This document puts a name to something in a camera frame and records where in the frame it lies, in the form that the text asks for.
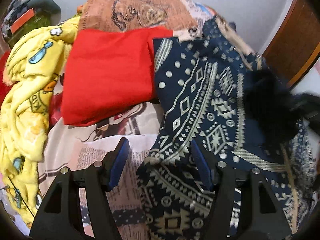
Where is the navy patterned garment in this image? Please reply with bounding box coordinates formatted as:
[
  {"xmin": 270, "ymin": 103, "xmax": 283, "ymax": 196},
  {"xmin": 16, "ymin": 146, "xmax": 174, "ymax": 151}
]
[{"xmin": 137, "ymin": 16, "xmax": 316, "ymax": 239}]

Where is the yellow cartoon blanket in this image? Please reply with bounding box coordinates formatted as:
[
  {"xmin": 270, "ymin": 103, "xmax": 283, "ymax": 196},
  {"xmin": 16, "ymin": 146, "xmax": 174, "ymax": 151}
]
[{"xmin": 1, "ymin": 16, "xmax": 80, "ymax": 227}]

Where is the red folded garment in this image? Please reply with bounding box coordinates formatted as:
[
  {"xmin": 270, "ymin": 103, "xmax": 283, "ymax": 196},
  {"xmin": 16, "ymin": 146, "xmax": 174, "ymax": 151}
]
[{"xmin": 61, "ymin": 27, "xmax": 174, "ymax": 127}]

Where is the newspaper print bed sheet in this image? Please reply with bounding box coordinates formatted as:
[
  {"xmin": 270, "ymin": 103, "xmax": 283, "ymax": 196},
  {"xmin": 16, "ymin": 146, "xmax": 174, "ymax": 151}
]
[{"xmin": 38, "ymin": 0, "xmax": 228, "ymax": 239}]

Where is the brown wooden bed frame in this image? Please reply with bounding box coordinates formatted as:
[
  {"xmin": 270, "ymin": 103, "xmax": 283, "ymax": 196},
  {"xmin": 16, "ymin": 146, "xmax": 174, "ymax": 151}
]
[{"xmin": 263, "ymin": 0, "xmax": 319, "ymax": 88}]

